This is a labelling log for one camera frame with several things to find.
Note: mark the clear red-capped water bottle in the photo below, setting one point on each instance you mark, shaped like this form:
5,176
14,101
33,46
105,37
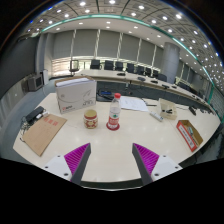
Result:
114,113

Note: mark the white paper sheet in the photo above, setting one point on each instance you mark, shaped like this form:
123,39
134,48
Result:
133,103

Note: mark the flat round red coaster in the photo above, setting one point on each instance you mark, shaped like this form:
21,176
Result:
113,129

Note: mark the brown paper envelope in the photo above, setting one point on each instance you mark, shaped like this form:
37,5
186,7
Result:
43,131

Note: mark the white power strip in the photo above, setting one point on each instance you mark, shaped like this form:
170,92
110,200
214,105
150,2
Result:
156,116

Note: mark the ceiling lights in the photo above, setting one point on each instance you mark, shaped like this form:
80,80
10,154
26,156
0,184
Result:
82,4

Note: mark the open red-sided cardboard box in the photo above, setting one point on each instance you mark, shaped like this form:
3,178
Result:
185,135

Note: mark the grey round pillar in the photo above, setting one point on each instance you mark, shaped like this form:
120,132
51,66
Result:
170,61

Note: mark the small black table device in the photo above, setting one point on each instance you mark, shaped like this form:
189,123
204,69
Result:
192,110

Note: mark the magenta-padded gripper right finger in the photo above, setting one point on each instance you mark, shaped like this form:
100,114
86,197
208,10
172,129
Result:
146,157

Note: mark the white paper carton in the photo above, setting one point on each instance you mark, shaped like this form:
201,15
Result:
76,95

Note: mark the small beige cardboard box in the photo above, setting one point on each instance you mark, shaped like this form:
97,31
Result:
167,108

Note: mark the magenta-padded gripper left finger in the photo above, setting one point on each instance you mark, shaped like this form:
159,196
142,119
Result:
77,156

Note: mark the black power adapter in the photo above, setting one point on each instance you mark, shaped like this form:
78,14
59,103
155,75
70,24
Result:
35,114

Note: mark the grey boxy monitor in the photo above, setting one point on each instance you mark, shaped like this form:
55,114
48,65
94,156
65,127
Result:
35,82

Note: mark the red and cream mug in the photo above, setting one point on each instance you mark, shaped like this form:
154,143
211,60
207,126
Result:
90,119

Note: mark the black desk device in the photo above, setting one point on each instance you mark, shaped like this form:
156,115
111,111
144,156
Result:
105,95

